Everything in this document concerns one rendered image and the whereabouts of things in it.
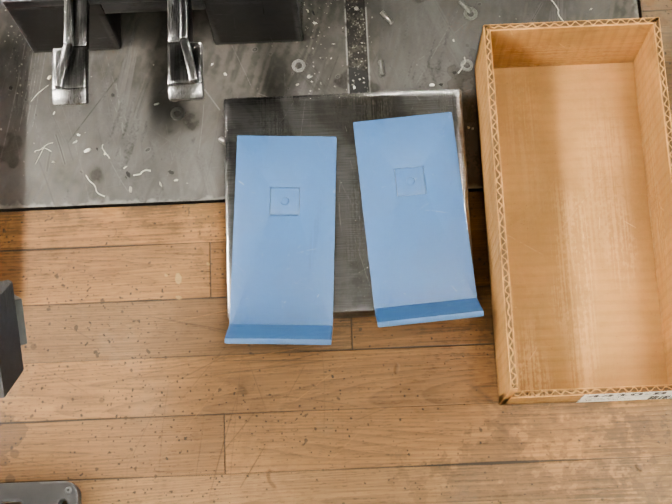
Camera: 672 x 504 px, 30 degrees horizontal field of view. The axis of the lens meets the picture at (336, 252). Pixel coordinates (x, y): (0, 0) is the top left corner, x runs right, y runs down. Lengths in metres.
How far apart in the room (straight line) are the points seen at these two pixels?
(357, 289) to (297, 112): 0.14
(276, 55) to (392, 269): 0.19
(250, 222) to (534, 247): 0.20
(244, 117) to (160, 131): 0.07
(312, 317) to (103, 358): 0.15
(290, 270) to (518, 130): 0.20
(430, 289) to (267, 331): 0.11
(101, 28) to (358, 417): 0.33
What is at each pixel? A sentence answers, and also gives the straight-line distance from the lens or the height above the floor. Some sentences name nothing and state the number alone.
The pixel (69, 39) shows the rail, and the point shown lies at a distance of 0.86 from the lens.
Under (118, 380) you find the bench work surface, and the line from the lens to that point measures 0.88.
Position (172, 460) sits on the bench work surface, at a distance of 0.87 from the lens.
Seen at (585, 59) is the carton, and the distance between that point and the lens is 0.93.
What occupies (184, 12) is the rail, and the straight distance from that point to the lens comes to 0.86.
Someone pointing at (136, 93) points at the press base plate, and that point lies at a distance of 0.94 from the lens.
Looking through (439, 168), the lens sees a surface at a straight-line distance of 0.88.
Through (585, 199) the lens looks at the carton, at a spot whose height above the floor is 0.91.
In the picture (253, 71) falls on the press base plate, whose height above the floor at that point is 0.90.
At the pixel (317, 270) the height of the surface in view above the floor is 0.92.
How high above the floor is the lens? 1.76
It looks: 75 degrees down
